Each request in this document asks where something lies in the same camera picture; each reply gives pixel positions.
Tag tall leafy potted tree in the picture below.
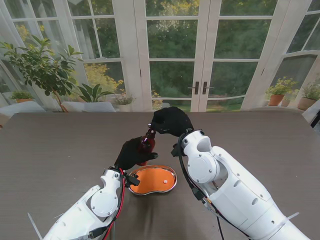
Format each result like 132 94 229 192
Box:
0 34 85 113

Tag pale grey armchair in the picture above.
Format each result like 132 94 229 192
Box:
0 101 47 126

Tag yellow-green plant in terracotta pot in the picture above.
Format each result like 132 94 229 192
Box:
264 76 300 107

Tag green plant in beige pot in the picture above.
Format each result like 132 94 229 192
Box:
297 82 320 111

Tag dark metal door handle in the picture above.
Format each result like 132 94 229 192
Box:
202 81 215 95
188 81 200 95

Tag small flowering plant white pot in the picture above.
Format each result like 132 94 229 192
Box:
113 93 137 112

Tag white rectangular planter box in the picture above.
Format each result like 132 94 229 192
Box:
62 101 116 113

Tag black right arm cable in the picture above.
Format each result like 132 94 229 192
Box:
177 142 226 240

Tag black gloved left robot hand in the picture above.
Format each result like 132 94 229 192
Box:
114 136 159 171

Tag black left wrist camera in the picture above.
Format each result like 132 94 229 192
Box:
123 173 140 187

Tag red left arm cable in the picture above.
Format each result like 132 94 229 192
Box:
103 168 126 240

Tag orange tray liner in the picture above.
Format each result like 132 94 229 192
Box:
133 167 175 194

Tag broad-leaf green plant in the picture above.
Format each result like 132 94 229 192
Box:
76 83 115 103

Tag red translucent sample bottle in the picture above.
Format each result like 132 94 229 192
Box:
136 128 157 166

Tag kidney-shaped steel tray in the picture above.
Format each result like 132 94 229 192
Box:
127 164 178 196

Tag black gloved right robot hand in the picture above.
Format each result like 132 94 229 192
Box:
149 106 195 138

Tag small bush in orange pot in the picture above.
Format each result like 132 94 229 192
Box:
9 90 36 104

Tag white chair with black edge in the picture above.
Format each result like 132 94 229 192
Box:
302 98 320 128

